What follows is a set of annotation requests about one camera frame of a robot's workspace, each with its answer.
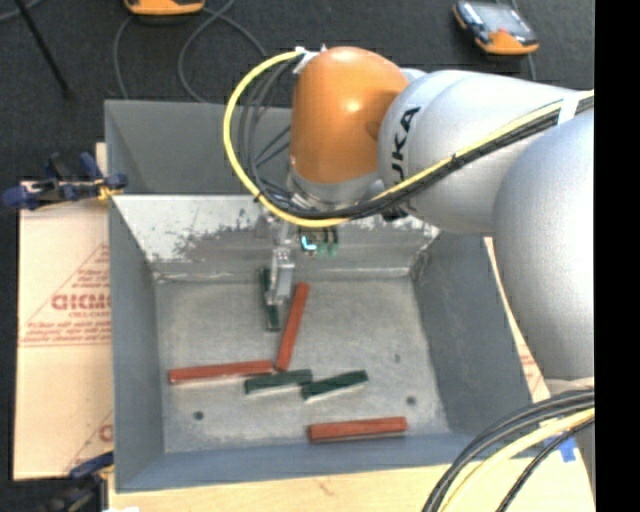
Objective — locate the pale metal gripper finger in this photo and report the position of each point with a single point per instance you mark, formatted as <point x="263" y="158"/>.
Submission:
<point x="285" y="280"/>
<point x="272" y="295"/>

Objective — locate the dark green flat block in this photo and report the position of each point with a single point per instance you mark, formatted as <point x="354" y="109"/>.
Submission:
<point x="275" y="381"/>
<point x="272" y="317"/>
<point x="335" y="382"/>

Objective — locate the red-brown flat block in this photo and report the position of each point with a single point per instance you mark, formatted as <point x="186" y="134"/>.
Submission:
<point x="220" y="371"/>
<point x="292" y="325"/>
<point x="357" y="429"/>

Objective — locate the grey metal bin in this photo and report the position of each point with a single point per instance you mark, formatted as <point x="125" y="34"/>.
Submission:
<point x="350" y="340"/>

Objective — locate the black cylinder on white bracket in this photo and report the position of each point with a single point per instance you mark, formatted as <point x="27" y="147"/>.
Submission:
<point x="398" y="213"/>

